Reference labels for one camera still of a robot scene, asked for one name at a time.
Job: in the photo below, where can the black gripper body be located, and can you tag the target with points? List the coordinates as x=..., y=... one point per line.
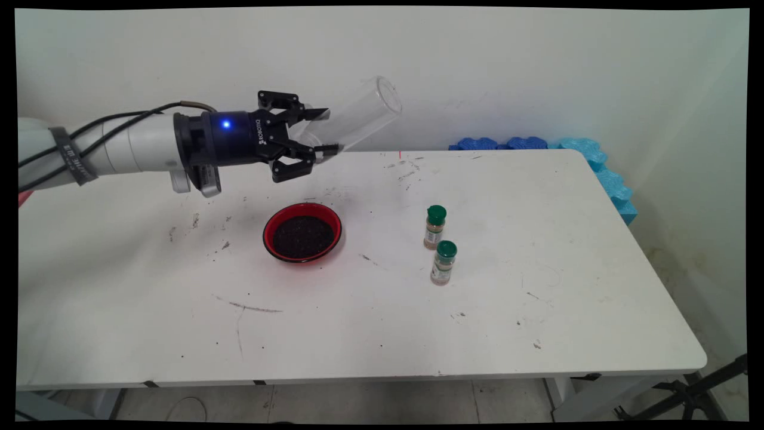
x=233, y=140

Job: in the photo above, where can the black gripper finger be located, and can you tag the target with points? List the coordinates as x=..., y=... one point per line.
x=283, y=107
x=292, y=167

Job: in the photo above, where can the clear plastic jar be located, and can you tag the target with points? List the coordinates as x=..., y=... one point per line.
x=364, y=113

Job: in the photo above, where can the red plastic bowl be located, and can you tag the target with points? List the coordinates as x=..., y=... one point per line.
x=272, y=230

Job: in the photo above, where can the black seeds heap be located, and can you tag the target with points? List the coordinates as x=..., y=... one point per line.
x=303, y=236

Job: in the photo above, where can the green-capped spice bottle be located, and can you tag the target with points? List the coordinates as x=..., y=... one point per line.
x=443, y=266
x=434, y=230

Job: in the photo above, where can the dark blue foam piece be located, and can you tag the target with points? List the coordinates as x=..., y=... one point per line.
x=474, y=144
x=527, y=143

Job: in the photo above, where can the pink block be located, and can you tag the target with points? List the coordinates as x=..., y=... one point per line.
x=24, y=199

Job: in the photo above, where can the light blue foam strip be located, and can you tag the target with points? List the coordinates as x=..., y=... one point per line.
x=603, y=170

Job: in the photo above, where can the white table leg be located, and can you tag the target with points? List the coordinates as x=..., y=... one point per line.
x=573, y=397

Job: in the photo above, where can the black tripod stand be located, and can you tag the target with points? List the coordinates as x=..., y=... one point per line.
x=692, y=394

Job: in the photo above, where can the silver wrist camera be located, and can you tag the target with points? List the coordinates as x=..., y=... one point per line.
x=206, y=179

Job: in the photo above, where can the grey pedestal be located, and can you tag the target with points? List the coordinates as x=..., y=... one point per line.
x=48, y=409

